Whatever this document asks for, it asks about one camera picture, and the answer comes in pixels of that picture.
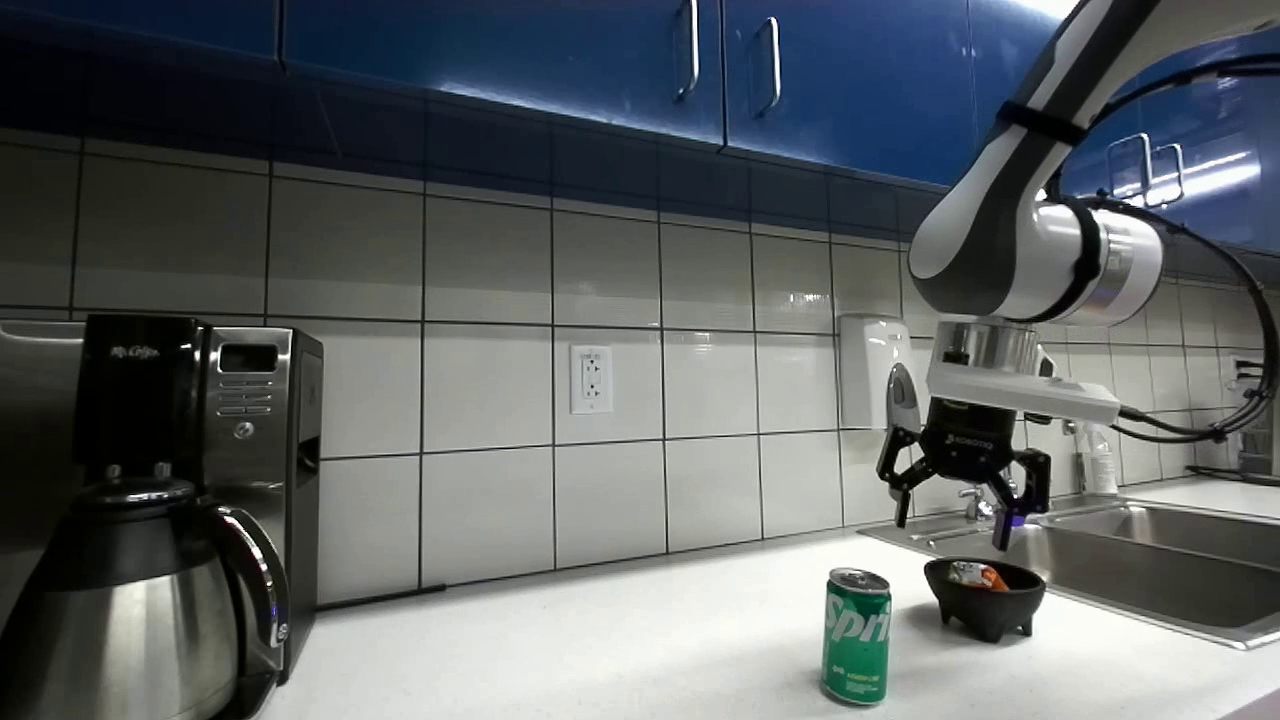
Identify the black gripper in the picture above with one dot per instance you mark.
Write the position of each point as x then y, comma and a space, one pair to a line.
969, 443

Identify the right silver cabinet handle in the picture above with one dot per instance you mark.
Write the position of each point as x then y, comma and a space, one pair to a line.
773, 61

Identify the left silver cabinet handle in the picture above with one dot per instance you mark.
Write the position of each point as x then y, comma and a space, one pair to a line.
695, 48

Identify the white wall outlet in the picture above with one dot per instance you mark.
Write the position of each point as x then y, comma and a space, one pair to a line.
589, 376

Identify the clear soap bottle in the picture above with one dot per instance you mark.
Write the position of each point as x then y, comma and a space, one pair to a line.
1099, 461

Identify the black steel coffee maker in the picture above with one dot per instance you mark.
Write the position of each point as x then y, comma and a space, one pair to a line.
261, 426

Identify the silver cabinet handle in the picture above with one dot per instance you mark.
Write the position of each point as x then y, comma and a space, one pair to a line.
773, 61
695, 48

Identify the blue upper cabinets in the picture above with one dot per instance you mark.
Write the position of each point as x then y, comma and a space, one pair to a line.
885, 103

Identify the green soda can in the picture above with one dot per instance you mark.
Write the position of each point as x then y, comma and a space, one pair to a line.
857, 619

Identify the steel coffee carafe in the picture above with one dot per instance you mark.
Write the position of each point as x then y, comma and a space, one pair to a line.
151, 606

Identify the appliance at right edge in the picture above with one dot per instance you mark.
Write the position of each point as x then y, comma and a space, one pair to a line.
1260, 437

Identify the stainless steel sink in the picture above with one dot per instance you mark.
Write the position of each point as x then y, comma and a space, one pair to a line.
1186, 568

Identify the white soap dispenser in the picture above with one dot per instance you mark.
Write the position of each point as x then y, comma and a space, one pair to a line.
879, 385

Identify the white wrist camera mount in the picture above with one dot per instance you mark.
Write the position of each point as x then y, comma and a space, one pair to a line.
996, 364

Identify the black stone bowl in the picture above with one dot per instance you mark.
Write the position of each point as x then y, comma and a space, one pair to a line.
978, 609

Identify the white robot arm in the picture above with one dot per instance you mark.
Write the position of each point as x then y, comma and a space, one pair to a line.
1003, 253

